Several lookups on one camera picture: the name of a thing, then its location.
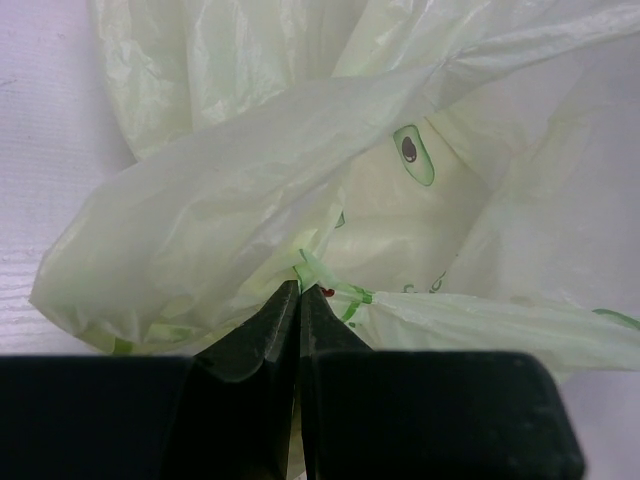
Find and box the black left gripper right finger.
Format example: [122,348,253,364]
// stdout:
[299,287,585,479]

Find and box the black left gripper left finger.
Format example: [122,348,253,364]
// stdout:
[1,281,299,479]

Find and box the light green plastic bag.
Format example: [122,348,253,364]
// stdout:
[30,1,639,377]

